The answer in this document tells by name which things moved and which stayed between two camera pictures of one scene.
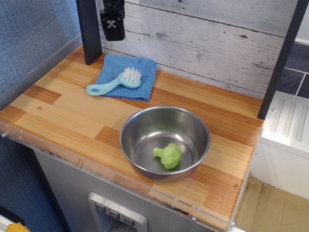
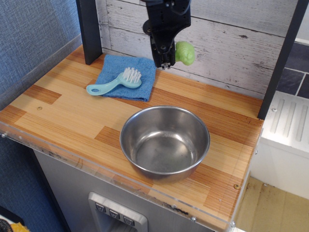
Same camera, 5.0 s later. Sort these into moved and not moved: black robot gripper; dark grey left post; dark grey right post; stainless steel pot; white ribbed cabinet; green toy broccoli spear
Moved: green toy broccoli spear; black robot gripper
Not moved: white ribbed cabinet; dark grey right post; stainless steel pot; dark grey left post
